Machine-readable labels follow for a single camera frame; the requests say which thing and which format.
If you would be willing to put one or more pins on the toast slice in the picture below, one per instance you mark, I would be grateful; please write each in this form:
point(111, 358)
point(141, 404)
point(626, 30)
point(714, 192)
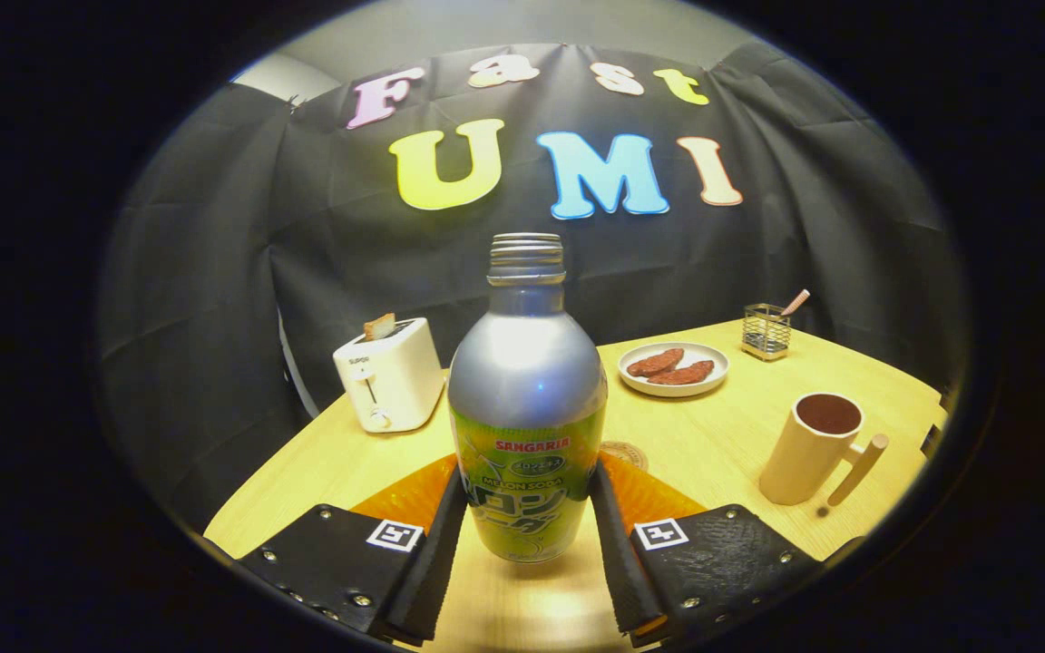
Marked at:
point(379, 327)

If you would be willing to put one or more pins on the black backdrop cloth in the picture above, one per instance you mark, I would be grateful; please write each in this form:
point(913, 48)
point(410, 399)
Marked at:
point(214, 272)

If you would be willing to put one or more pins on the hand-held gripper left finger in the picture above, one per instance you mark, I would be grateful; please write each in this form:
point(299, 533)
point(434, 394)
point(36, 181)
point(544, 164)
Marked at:
point(436, 562)

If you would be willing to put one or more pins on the white toaster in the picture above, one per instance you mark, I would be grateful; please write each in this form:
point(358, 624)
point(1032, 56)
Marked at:
point(395, 381)

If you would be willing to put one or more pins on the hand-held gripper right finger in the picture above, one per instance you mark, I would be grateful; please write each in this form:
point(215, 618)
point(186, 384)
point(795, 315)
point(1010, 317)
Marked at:
point(618, 562)

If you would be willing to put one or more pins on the round brown coaster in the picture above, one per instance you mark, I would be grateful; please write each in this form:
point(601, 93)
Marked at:
point(629, 453)

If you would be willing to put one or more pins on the white round plate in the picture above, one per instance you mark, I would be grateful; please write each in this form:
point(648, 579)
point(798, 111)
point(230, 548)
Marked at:
point(713, 358)

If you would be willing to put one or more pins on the light wooden table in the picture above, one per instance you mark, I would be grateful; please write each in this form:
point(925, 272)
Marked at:
point(704, 444)

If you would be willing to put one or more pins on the brown sausage piece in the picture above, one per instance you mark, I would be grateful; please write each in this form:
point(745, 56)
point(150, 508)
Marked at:
point(686, 373)
point(656, 362)

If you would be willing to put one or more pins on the silver green label juice bottle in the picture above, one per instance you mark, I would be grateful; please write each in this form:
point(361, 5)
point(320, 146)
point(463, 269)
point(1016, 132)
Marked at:
point(527, 381)

